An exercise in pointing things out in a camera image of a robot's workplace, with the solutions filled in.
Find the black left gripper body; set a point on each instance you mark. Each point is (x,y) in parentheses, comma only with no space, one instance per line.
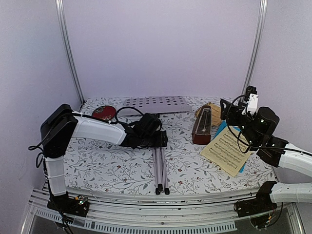
(148,141)

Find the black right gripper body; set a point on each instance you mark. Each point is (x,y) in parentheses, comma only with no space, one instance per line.
(248,131)

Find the white blue sheet music booklet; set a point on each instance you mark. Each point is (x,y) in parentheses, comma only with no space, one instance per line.
(223,126)

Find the white tripod music stand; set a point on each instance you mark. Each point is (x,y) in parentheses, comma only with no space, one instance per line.
(149,109)

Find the yellow sheet music page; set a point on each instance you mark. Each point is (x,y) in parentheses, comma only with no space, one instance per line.
(210,152)

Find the dark red wooden metronome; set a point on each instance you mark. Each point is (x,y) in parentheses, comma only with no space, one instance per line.
(201,133)

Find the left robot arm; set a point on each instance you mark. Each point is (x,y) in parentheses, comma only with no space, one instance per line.
(65,124)

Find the woven bamboo tray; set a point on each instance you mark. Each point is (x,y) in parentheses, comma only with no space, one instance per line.
(216,113)

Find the red floral round tin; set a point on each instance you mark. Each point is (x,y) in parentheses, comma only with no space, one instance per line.
(105,112)

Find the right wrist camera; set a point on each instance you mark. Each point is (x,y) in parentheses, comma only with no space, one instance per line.
(251,90)

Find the aluminium front rail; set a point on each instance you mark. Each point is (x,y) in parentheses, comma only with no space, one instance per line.
(214,213)

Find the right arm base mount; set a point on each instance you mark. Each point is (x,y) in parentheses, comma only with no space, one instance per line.
(260,210)

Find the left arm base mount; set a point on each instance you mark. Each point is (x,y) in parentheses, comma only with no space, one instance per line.
(78,205)

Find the right aluminium frame post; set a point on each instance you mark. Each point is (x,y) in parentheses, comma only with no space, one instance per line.
(256,45)

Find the aluminium frame post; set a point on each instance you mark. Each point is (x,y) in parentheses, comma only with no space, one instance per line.
(68,50)
(256,45)

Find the left aluminium frame post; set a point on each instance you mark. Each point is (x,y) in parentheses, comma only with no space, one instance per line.
(68,50)

